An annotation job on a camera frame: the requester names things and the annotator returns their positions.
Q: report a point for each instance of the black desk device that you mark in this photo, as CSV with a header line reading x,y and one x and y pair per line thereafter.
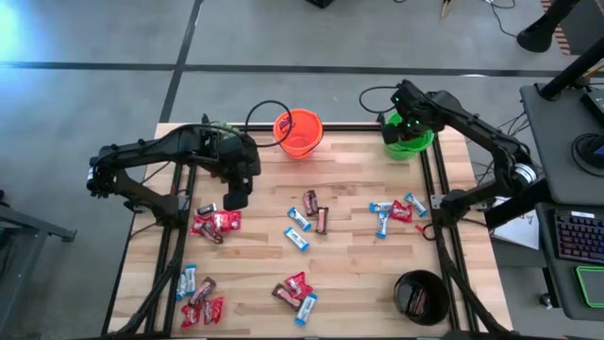
x,y
594,101

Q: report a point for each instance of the dark candy bar wrapper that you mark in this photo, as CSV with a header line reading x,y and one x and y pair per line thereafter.
x,y
283,124

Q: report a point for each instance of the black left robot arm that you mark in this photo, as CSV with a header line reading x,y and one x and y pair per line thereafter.
x,y
141,153

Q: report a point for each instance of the small red clip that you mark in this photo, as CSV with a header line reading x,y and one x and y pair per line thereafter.
x,y
419,230

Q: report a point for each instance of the black desk caster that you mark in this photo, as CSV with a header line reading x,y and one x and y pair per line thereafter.
x,y
546,300

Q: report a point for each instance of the orange plastic bucket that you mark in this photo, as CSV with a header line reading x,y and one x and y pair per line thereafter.
x,y
307,141

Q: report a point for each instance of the grey metal side table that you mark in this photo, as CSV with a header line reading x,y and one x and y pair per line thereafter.
x,y
28,226

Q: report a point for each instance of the green plastic bucket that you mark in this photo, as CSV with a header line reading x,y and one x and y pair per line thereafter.
x,y
415,150

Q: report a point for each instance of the round black device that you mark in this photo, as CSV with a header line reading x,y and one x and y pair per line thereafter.
x,y
590,148

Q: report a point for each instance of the grey desk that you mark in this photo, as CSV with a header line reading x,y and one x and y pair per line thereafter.
x,y
557,141

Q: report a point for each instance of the black stand pole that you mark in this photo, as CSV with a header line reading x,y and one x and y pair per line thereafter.
x,y
573,71

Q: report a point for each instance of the black aluminium table frame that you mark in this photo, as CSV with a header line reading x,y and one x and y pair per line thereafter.
x,y
349,127

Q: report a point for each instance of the small dark chocolate bar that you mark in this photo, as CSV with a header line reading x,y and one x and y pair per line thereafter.
x,y
206,209

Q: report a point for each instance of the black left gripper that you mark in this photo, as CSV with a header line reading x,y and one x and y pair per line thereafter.
x,y
240,165

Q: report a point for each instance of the white paper sheet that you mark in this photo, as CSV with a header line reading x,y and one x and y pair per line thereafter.
x,y
521,231

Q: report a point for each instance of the black stand foot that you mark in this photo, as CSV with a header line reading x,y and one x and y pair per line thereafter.
x,y
535,38

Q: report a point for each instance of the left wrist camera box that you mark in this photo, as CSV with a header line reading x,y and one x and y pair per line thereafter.
x,y
236,200

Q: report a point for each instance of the red striped mat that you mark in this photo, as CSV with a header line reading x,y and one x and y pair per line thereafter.
x,y
561,38

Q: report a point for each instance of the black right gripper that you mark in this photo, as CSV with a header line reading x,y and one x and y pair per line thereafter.
x,y
413,111

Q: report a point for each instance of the black plastic bucket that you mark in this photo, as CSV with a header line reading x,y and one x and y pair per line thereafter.
x,y
436,283

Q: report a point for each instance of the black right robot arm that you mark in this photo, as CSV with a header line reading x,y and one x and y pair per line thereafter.
x,y
476,125

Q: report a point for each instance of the green-rimmed black pad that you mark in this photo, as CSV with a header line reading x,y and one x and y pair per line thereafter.
x,y
594,285

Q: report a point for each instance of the backlit black keyboard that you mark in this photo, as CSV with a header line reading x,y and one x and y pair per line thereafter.
x,y
582,238

